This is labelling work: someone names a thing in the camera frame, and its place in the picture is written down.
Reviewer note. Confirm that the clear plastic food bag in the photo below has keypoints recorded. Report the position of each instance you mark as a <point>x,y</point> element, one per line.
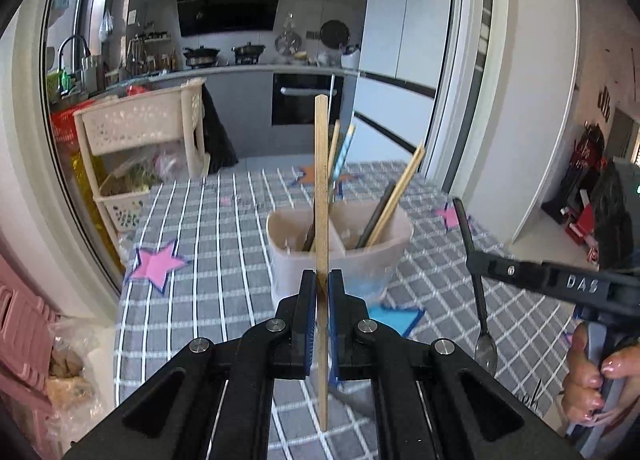
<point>75,380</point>

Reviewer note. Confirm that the blue patterned chopstick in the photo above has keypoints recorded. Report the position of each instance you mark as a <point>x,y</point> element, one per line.
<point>346,160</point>

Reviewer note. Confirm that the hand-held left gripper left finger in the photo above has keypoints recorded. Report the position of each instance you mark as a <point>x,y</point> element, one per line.
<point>310,320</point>

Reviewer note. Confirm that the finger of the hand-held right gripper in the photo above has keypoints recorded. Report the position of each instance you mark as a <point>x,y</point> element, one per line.
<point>510,270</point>

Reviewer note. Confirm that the white refrigerator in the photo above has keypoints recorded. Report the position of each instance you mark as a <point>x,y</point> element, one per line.
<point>400,40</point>

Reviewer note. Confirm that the black built-in oven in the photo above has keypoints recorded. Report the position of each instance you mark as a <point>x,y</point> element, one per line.
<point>300,100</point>

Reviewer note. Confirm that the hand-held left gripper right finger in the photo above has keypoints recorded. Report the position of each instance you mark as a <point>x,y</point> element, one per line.
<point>337,320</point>

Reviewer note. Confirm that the beige plastic utensil holder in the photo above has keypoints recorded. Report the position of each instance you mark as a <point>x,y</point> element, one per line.
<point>290,265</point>

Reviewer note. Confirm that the black round hanging pan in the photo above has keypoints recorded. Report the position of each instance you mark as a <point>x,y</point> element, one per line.
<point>335,33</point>

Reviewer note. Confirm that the person's right hand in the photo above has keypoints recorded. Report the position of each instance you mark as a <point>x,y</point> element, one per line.
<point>582,380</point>

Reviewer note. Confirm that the kitchen faucet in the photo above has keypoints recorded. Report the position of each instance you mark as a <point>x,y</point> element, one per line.
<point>67,43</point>

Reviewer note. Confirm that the beige plastic storage cart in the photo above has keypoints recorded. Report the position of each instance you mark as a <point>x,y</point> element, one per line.
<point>135,120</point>

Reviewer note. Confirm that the dark wall ornament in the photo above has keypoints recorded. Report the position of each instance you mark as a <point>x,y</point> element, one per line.
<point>605,103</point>

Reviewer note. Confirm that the light wooden chopstick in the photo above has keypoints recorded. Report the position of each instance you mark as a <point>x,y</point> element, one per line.
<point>321,180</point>

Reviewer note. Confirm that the round metal steamer rack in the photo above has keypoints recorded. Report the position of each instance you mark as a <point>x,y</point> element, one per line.
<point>287,43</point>

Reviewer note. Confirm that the green basket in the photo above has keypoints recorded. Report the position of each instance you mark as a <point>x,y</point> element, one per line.
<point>60,85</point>

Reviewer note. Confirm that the black range hood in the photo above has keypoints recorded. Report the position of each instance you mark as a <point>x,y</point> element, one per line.
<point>227,8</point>

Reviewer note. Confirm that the blue plastic bag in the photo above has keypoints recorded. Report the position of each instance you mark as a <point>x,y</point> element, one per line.
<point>106,23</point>

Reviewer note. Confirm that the pink plastic chair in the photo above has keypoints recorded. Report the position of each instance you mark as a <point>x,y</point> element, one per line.
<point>20,330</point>

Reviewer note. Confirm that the black wok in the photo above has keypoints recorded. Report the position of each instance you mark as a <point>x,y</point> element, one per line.
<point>201,55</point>

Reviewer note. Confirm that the red decoration pile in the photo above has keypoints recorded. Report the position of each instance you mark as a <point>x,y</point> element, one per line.
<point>580,190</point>

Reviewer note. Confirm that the dark chopstick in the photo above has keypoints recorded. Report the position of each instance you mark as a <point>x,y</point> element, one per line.
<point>377,212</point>

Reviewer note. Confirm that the grey checked star tablecloth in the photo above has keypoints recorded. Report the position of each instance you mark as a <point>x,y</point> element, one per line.
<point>225,290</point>

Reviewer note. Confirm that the black lidded pot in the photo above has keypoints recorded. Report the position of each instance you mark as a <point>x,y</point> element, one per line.
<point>248,51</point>

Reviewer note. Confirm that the black cloth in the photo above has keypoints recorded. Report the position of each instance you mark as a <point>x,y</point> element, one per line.
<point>217,135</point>

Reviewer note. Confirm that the red basket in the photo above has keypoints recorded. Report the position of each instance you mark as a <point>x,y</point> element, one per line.
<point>67,123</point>

